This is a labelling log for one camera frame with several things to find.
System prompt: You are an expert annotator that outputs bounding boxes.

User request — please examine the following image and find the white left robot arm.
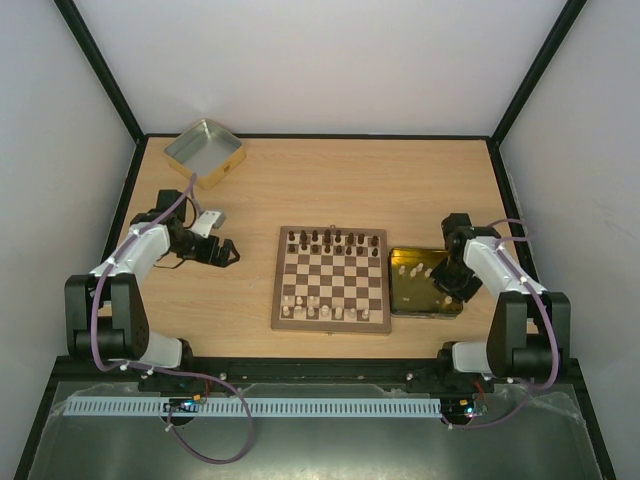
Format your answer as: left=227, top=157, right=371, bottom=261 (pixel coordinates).
left=64, top=190, right=240, bottom=371

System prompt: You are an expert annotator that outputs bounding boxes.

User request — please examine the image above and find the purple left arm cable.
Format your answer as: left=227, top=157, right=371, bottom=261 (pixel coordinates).
left=92, top=172, right=256, bottom=466

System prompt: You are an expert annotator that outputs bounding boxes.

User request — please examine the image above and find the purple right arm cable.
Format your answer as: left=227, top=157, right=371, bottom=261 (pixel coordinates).
left=439, top=217, right=560, bottom=431

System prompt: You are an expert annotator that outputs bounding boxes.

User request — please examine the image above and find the white slotted cable duct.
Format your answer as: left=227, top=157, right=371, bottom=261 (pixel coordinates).
left=63, top=396, right=441, bottom=418

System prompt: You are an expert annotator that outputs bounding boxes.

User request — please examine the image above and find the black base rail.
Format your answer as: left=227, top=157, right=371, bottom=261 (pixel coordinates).
left=139, top=355, right=496, bottom=396

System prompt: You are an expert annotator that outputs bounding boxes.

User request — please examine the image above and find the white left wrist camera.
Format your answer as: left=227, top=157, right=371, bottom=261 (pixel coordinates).
left=189, top=210, right=226, bottom=238

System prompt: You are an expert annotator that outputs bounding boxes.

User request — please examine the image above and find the wooden chess board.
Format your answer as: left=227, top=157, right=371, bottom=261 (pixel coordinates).
left=271, top=233, right=392, bottom=335

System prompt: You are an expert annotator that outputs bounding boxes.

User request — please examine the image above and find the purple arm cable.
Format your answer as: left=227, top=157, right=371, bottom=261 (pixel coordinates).
left=439, top=217, right=560, bottom=431
left=92, top=172, right=256, bottom=466

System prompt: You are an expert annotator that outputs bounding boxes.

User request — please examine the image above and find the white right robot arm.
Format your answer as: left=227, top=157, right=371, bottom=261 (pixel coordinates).
left=431, top=213, right=571, bottom=392

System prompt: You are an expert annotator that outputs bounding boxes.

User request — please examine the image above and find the gold tin lid tray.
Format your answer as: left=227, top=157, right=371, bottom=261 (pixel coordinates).
left=389, top=247, right=463, bottom=319

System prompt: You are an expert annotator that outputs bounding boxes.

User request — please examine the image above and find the dark chess pieces row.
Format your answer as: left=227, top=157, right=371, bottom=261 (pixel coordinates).
left=279, top=226, right=387, bottom=258

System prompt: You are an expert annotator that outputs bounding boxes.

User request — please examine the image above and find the empty gold tin box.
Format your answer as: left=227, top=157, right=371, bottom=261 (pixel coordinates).
left=164, top=118, right=246, bottom=190

